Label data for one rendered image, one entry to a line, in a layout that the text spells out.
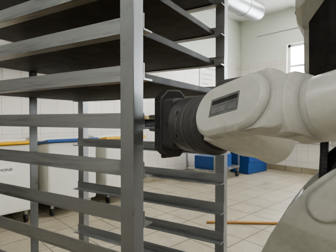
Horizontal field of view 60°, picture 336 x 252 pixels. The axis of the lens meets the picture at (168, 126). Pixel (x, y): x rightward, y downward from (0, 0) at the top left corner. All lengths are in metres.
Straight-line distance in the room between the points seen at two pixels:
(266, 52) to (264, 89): 5.89
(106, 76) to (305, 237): 0.47
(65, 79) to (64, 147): 2.43
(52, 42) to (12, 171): 2.31
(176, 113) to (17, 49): 0.51
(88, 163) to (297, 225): 0.42
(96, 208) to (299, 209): 0.39
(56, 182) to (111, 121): 2.55
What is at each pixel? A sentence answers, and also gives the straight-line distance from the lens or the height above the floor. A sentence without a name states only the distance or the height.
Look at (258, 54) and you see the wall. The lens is 6.26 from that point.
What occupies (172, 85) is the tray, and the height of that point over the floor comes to 1.04.
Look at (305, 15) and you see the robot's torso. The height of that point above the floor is 1.14.
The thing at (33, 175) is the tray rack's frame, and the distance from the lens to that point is 1.15.
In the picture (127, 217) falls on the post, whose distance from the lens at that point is 0.54.
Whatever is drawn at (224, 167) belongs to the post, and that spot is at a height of 0.82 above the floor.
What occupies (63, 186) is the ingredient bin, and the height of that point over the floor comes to 0.29.
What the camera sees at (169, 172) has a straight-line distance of 1.00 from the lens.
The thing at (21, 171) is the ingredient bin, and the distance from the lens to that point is 2.98.
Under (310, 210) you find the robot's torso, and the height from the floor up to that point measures 0.81.
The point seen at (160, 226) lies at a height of 0.59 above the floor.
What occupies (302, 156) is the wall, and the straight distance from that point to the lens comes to 5.78.
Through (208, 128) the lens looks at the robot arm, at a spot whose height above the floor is 0.95.
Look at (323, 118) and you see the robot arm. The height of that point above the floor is 0.97.
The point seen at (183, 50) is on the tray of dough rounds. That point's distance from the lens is 0.74.
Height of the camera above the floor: 0.96
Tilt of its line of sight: 1 degrees down
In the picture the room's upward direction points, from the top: straight up
